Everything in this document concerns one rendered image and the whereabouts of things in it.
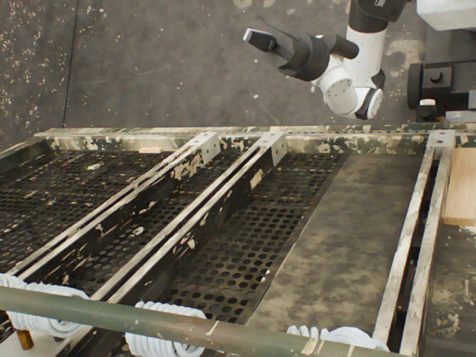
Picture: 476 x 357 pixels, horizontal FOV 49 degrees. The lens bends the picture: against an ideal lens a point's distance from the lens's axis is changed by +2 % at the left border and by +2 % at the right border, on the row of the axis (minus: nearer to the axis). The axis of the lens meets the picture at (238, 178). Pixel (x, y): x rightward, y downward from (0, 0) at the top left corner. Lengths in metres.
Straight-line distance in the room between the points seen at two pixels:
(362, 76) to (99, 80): 2.26
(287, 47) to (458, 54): 1.51
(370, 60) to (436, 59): 1.11
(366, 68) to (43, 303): 0.93
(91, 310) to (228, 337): 0.16
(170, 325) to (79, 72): 3.00
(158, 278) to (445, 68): 1.63
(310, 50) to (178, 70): 2.05
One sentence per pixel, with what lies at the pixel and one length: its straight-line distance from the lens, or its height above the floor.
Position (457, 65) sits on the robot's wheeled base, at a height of 0.19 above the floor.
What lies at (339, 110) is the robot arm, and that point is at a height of 1.22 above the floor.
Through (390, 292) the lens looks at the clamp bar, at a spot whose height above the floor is 1.58.
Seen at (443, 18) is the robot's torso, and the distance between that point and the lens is 1.21.
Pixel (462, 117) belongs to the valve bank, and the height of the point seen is 0.74.
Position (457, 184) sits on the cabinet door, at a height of 1.10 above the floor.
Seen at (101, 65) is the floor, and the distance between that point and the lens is 3.35.
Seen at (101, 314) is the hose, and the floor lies 1.98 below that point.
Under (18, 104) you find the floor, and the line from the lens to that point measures 3.76.
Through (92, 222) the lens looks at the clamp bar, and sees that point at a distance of 1.26.
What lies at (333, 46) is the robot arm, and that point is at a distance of 1.05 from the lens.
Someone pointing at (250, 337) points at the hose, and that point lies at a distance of 0.49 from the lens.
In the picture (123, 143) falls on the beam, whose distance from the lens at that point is 1.96.
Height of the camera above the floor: 2.42
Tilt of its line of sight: 64 degrees down
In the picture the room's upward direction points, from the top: 75 degrees counter-clockwise
